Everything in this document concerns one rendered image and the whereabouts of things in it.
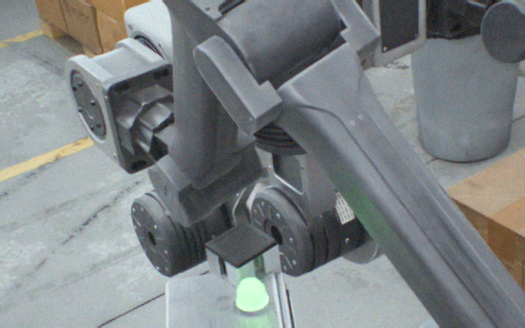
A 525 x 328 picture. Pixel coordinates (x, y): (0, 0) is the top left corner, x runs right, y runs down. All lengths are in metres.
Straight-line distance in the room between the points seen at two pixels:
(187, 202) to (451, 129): 2.64
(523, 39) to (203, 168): 0.48
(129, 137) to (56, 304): 2.20
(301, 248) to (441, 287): 0.74
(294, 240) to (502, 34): 0.40
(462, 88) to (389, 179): 2.85
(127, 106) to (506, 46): 0.49
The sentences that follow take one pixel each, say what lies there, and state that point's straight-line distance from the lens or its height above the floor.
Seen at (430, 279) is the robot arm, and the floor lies 1.57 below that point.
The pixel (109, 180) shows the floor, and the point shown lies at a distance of 3.78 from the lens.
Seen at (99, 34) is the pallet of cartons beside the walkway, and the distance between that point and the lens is 4.45.
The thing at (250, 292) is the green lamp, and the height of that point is 1.49.
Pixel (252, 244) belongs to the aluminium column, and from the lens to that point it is 0.77.
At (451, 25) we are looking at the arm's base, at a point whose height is 1.41.
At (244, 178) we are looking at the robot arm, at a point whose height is 1.43.
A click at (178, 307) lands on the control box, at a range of 0.76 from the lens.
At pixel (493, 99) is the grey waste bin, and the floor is 0.26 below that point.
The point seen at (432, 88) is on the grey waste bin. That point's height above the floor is 0.31.
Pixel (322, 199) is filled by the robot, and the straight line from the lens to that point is 1.34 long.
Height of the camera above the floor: 1.96
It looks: 32 degrees down
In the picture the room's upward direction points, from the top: 8 degrees counter-clockwise
